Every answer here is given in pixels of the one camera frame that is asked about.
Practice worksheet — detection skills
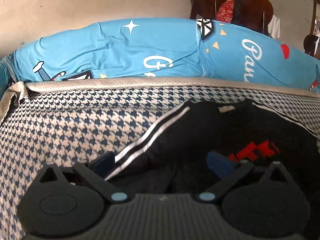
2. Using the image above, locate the black garment red print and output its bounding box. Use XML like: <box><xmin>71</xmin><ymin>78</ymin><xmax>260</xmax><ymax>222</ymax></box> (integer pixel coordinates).
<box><xmin>103</xmin><ymin>100</ymin><xmax>320</xmax><ymax>240</ymax></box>

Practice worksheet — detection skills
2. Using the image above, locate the houndstooth mattress cover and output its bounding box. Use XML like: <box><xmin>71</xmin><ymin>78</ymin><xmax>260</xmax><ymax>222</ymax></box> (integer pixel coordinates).
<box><xmin>1</xmin><ymin>77</ymin><xmax>319</xmax><ymax>239</ymax></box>

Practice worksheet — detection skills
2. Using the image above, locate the blue cartoon print bedsheet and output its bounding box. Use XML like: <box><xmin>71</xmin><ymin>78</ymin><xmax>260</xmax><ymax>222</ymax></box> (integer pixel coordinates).
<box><xmin>1</xmin><ymin>18</ymin><xmax>319</xmax><ymax>92</ymax></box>

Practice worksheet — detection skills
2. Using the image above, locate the white cloth on chair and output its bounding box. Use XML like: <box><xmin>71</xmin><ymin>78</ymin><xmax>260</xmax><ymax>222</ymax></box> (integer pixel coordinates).
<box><xmin>268</xmin><ymin>15</ymin><xmax>280</xmax><ymax>39</ymax></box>

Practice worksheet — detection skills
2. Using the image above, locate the brown wooden chair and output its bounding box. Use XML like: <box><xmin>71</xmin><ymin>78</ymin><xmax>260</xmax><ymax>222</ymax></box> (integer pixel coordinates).
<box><xmin>188</xmin><ymin>0</ymin><xmax>275</xmax><ymax>34</ymax></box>

